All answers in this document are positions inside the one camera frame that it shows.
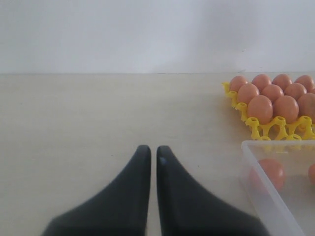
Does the brown egg tray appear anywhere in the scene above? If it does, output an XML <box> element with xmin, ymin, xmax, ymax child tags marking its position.
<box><xmin>252</xmin><ymin>74</ymin><xmax>271</xmax><ymax>91</ymax></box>
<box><xmin>229</xmin><ymin>75</ymin><xmax>248</xmax><ymax>92</ymax></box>
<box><xmin>272</xmin><ymin>73</ymin><xmax>292</xmax><ymax>91</ymax></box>

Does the clear plastic bin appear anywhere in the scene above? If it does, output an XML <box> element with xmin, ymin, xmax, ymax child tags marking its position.
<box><xmin>240</xmin><ymin>141</ymin><xmax>315</xmax><ymax>236</ymax></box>

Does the yellow plastic egg tray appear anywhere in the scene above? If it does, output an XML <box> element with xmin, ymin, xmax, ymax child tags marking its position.
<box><xmin>222</xmin><ymin>82</ymin><xmax>315</xmax><ymax>152</ymax></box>

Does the brown egg bin bottom edge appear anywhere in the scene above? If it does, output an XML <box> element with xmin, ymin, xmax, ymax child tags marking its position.
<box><xmin>284</xmin><ymin>83</ymin><xmax>307</xmax><ymax>101</ymax></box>

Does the brown egg corner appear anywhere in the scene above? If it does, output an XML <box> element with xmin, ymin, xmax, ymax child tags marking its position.
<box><xmin>247</xmin><ymin>95</ymin><xmax>273</xmax><ymax>124</ymax></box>

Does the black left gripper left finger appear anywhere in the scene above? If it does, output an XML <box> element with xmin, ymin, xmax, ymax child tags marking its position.
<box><xmin>43</xmin><ymin>145</ymin><xmax>151</xmax><ymax>236</ymax></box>

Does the brown egg large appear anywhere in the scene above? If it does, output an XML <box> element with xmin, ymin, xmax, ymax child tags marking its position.
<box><xmin>250</xmin><ymin>158</ymin><xmax>286</xmax><ymax>193</ymax></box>

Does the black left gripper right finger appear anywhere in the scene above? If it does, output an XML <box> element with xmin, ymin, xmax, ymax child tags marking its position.
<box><xmin>157</xmin><ymin>146</ymin><xmax>269</xmax><ymax>236</ymax></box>

